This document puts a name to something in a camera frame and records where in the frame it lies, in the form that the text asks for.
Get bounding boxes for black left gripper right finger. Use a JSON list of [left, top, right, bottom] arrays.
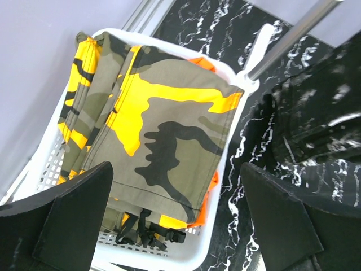
[[240, 163, 360, 270]]

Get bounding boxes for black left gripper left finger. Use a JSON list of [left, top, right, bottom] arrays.
[[1, 161, 113, 270]]

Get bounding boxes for camouflage yellow olive trousers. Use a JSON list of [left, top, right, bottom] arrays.
[[58, 32, 243, 251]]

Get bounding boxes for orange trousers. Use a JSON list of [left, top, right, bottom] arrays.
[[186, 57, 221, 228]]

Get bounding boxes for white plastic laundry basket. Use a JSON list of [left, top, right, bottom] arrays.
[[1, 29, 249, 270]]

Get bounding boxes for white metal clothes rack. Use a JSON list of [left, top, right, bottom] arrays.
[[235, 1, 341, 93]]

